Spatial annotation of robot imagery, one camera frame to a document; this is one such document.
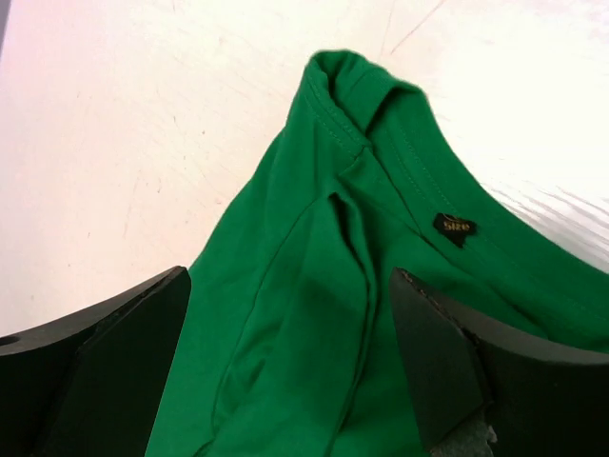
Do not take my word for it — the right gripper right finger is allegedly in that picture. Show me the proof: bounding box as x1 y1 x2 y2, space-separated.
389 268 608 457

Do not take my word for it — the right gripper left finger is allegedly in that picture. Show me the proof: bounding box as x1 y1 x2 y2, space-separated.
1 267 191 457

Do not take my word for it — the green t shirt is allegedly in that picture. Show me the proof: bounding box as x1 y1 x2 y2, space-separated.
147 50 608 456

